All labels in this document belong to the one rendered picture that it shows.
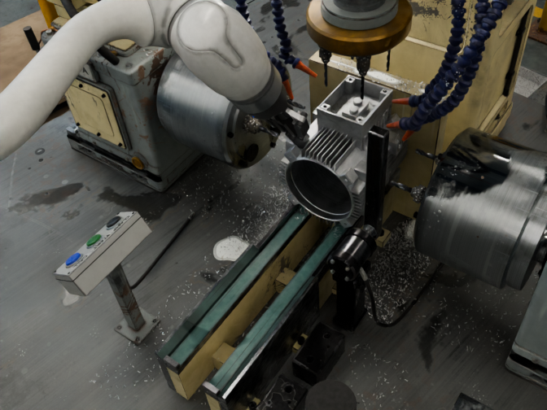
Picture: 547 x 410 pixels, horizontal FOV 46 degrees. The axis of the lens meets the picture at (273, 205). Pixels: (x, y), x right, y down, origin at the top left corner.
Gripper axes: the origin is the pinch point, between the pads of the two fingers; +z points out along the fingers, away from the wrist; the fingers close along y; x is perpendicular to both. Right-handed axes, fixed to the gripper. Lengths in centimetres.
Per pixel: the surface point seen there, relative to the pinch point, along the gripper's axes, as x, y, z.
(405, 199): -2.5, -15.9, 31.3
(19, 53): -10, 218, 118
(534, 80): -82, -12, 131
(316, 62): -17.0, 7.1, 6.3
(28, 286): 53, 44, 5
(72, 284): 42.5, 15.7, -18.2
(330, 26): -15.5, -4.2, -16.6
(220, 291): 33.1, 0.5, 2.6
